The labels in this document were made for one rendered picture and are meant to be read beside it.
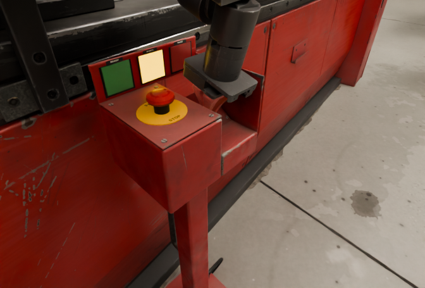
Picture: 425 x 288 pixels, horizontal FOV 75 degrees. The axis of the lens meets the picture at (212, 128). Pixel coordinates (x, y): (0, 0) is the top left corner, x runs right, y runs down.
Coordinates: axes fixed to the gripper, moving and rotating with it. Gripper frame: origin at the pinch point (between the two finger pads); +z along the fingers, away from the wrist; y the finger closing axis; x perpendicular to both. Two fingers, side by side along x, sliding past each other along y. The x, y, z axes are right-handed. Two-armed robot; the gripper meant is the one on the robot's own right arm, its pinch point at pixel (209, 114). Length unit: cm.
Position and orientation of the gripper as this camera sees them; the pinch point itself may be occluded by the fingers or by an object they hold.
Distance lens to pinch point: 48.1
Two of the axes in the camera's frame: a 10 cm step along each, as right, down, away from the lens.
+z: -2.0, 6.9, 7.0
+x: -6.9, 4.0, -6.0
